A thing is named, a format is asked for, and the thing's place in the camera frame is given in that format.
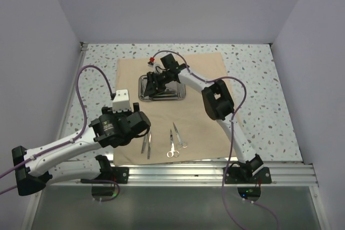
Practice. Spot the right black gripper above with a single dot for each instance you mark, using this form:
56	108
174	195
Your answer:
152	88

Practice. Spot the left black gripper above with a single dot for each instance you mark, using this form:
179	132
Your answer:
107	110

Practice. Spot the steel clamp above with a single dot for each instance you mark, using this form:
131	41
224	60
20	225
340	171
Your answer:
167	94

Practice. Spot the steel instrument tray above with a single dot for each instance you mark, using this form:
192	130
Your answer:
179	88

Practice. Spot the steel tweezers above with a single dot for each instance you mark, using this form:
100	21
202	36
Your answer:
144	143
149	146

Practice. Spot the beige cloth wrap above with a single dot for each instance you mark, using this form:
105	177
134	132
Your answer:
205	137

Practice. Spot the steel scissors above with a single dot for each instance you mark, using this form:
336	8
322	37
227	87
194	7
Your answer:
172	152

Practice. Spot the steel forceps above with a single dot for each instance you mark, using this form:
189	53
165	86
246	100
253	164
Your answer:
181	144

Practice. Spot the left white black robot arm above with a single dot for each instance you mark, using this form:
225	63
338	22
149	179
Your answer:
75	156

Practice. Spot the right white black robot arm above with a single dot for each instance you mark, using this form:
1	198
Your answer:
218	104

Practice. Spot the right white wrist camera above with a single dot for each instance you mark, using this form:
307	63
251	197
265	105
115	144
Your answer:
153	64

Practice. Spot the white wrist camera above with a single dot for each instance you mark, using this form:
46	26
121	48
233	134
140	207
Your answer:
153	64
120	101

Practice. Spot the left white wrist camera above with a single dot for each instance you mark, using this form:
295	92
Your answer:
120	101

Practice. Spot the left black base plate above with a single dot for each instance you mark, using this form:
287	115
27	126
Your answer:
119	175

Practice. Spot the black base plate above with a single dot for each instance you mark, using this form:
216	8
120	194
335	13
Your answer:
119	175
236	174

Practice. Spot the aluminium left side rail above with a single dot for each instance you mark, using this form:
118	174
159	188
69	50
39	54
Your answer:
71	92

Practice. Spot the aluminium rail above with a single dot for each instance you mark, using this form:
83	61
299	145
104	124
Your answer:
201	173
71	92

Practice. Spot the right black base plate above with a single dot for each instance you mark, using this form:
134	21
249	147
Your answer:
236	174

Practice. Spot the aluminium front rail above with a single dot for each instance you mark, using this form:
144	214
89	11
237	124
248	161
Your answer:
201	173

